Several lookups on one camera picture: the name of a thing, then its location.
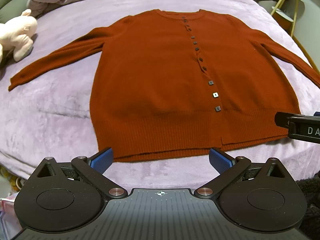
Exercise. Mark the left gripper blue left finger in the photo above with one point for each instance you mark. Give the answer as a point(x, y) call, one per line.
point(91, 169)

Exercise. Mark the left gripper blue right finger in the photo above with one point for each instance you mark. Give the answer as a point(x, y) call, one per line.
point(230, 170)

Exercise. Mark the rust red knit cardigan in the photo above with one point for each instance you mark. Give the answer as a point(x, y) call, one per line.
point(175, 84)

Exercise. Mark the yellow legged side table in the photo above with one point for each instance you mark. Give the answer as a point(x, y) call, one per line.
point(287, 10)

